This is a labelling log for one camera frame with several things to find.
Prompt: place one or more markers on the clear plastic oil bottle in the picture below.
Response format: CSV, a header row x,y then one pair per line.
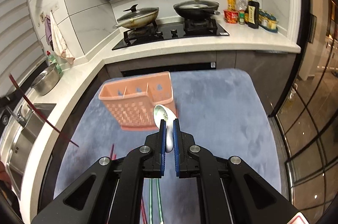
x,y
242,5

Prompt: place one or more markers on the yellow seasoning packet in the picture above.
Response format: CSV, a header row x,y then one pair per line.
x,y
231,5

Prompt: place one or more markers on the black gas cooktop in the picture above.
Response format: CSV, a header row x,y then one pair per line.
x,y
156,32

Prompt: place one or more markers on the stainless steel sink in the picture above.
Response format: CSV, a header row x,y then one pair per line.
x,y
20,149

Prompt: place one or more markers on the steel mixing bowl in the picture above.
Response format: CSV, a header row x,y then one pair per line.
x,y
46,80

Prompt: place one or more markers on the pink plastic utensil basket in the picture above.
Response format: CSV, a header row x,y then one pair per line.
x,y
131,101

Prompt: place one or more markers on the dark soy sauce bottle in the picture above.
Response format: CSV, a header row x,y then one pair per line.
x,y
253,13

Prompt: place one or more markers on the red instant noodle cup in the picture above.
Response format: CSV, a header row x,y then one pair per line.
x,y
231,16

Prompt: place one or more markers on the black frying pan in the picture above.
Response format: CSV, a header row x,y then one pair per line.
x,y
197,9

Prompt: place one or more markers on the green dish soap bottle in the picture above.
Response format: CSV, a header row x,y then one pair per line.
x,y
52,60

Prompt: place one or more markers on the beige wok with lid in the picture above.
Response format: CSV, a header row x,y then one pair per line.
x,y
137,17

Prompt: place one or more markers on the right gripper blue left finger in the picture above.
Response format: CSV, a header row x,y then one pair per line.
x,y
161,148

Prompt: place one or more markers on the dark red chopstick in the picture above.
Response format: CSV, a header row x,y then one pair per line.
x,y
38,112

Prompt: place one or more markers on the purple hanging cloth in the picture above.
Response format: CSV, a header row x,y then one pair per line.
x,y
48,30

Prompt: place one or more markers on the white hanging towel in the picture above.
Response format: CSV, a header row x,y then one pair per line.
x,y
59,44

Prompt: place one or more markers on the small green cap jar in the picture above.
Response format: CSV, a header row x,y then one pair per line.
x,y
241,17

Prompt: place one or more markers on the chrome faucet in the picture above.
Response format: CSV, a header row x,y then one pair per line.
x,y
18,117

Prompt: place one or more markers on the blue fuzzy mat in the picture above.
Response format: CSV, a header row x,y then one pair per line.
x,y
222,111

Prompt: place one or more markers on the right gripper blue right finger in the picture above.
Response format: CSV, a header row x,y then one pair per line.
x,y
176,136

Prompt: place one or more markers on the white ceramic spoon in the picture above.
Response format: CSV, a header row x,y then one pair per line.
x,y
162,112

